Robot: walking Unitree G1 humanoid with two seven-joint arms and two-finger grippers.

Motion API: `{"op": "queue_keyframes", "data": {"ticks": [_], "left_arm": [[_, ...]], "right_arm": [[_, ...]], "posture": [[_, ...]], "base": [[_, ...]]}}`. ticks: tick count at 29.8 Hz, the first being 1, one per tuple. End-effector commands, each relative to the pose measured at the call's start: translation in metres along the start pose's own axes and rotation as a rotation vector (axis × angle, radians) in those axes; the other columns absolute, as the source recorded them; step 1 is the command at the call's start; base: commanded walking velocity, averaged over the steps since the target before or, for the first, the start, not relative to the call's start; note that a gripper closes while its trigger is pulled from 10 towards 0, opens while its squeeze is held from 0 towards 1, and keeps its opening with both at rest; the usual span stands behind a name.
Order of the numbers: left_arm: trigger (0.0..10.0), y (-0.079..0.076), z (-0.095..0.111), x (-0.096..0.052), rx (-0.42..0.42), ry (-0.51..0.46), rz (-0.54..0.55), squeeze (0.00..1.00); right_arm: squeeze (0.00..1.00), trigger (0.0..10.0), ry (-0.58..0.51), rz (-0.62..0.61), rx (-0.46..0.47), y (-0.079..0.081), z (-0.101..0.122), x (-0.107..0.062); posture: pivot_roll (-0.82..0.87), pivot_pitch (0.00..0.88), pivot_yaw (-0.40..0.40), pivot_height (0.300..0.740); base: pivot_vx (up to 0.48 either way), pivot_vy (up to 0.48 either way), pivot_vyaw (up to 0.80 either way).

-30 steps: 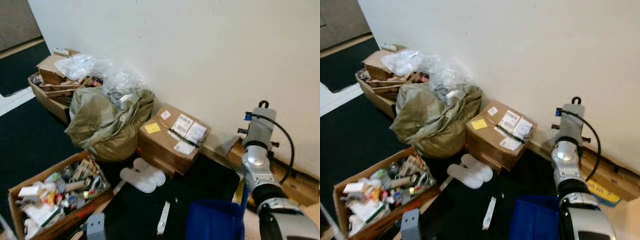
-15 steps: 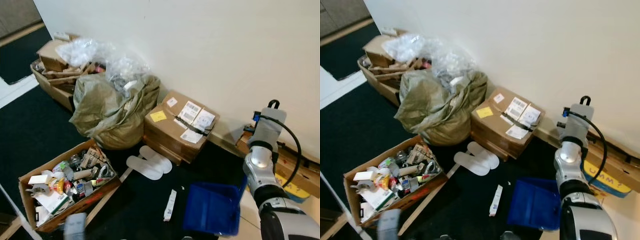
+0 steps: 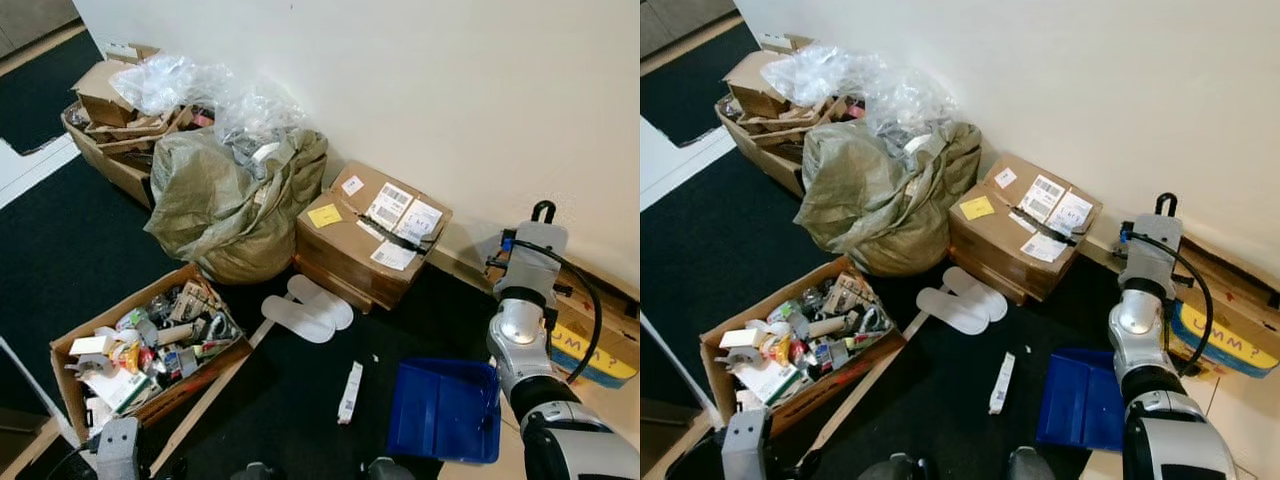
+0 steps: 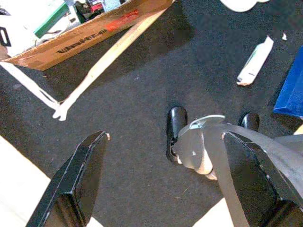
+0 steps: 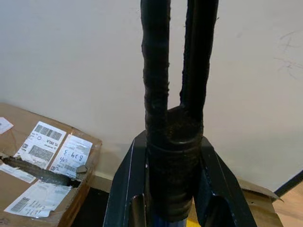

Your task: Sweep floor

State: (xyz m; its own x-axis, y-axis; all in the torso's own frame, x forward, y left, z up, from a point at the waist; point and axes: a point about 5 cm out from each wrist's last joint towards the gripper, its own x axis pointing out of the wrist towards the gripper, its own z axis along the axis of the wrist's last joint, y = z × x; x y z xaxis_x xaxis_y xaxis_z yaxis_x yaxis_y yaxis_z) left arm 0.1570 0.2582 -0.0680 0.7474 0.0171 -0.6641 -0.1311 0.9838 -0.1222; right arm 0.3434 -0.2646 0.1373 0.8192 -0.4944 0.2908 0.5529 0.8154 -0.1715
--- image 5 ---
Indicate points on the small open cardboard box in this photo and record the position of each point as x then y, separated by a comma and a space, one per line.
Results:
258, 203

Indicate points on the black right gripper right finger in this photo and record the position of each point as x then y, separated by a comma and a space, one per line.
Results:
217, 184

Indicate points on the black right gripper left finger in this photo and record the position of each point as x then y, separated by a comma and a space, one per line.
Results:
125, 184

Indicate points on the sealed cardboard box with labels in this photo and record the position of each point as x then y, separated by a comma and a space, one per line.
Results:
42, 189

